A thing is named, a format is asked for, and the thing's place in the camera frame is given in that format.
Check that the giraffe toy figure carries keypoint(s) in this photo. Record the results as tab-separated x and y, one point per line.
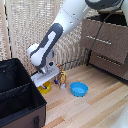
62	77

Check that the yellow plastic bowl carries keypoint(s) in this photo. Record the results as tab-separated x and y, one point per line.
45	91

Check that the beige woven curtain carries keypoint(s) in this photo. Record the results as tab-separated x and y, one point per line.
23	30

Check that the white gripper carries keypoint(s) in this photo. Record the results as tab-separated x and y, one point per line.
45	76

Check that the black frame drawer cabinet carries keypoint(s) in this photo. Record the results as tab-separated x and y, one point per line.
120	18

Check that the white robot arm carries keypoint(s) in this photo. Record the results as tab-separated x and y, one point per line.
63	23

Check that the blue plastic bowl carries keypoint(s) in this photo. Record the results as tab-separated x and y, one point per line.
79	89

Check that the black fabric storage box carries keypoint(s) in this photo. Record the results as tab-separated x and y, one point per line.
16	96

